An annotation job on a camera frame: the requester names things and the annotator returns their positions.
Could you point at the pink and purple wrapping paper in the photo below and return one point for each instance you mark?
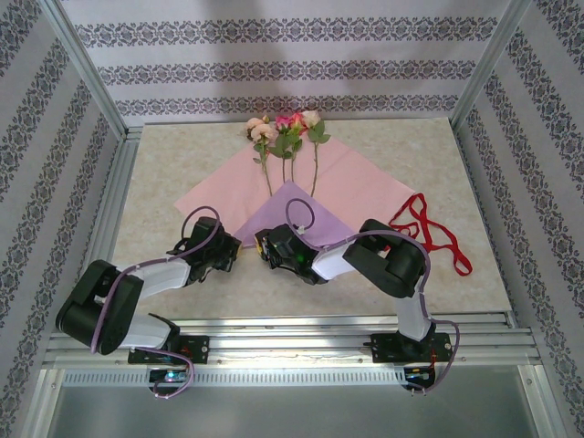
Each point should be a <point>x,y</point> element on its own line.
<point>365,182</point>

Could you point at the magenta artificial rose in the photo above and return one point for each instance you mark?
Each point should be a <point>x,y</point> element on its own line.
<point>283,122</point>

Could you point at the red-pink artificial rose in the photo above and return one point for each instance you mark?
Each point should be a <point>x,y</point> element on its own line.
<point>297,119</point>

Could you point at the pale peach artificial rose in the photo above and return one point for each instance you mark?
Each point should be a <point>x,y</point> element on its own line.
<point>311,117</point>

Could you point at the red ribbon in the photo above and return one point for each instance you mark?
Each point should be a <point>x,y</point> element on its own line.
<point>419,198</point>

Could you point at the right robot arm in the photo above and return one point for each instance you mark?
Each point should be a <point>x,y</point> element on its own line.
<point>392,269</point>

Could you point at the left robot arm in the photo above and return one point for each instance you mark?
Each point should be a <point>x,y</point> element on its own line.
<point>105,310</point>

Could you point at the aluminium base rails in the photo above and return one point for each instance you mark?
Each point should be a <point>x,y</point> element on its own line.
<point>328,342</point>

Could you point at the left controller board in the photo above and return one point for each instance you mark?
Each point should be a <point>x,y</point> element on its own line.
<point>169,376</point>

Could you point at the controller board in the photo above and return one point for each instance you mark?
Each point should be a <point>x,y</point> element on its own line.
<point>169,376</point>
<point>417,376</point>

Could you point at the grey metal sheet panel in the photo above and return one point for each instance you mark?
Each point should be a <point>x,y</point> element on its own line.
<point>292,415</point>

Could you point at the right controller board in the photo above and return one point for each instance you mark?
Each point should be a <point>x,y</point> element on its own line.
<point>417,376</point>

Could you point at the left aluminium side rail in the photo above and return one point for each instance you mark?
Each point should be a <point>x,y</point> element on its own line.
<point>116,182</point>

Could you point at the aluminium side rail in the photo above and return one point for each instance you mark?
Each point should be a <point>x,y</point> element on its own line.
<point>472,173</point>
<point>116,182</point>

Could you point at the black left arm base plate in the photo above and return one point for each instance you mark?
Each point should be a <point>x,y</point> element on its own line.
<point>198,349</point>

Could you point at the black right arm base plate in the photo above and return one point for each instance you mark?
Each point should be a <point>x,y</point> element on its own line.
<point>383,349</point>

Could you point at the right aluminium side rail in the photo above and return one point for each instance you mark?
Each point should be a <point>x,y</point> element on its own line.
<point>472,173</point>

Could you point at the left aluminium frame post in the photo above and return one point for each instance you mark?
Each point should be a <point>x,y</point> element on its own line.
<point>84,64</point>

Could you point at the aluminium frame post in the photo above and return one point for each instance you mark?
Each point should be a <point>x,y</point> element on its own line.
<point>489,64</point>
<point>84,64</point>

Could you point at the right aluminium frame post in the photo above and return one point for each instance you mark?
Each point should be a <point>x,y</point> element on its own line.
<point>489,64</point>

